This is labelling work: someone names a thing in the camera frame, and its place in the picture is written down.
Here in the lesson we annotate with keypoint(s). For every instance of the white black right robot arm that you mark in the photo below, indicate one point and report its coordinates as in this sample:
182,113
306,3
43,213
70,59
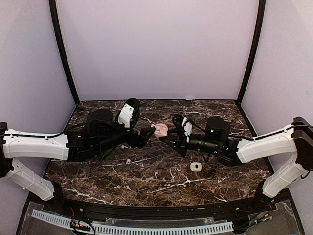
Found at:
230,150

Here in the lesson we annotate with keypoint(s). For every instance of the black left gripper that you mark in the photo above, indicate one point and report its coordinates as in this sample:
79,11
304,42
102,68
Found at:
143,138

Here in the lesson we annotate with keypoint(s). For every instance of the black right frame post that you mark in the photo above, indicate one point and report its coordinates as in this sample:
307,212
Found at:
253,51

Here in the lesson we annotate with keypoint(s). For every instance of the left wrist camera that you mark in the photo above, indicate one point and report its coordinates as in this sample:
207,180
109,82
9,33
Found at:
129,114

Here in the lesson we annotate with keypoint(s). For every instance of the pink earbud charging case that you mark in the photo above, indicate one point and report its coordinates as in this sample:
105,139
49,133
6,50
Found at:
161,130

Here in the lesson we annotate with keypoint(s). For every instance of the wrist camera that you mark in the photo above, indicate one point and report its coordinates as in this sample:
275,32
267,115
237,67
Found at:
129,114
186,123

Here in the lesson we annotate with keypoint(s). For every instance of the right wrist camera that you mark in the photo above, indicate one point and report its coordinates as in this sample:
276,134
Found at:
186,123

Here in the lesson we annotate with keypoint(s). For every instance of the white charging case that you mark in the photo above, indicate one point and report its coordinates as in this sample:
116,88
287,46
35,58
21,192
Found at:
196,167

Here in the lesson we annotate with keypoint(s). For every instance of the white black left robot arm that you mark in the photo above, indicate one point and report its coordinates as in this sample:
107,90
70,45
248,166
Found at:
100,133

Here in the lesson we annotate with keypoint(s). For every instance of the black left frame post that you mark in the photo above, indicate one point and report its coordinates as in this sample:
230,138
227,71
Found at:
62,50

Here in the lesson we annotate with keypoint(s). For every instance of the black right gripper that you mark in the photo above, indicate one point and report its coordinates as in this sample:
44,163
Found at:
180,141

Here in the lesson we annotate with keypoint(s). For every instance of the white slotted cable duct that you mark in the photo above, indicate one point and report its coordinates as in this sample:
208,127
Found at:
132,227

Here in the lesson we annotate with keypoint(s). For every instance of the black front aluminium rail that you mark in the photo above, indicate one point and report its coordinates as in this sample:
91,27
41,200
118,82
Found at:
239,209

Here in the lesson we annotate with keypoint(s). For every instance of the black frame post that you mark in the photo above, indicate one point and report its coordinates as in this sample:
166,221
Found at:
253,51
62,50

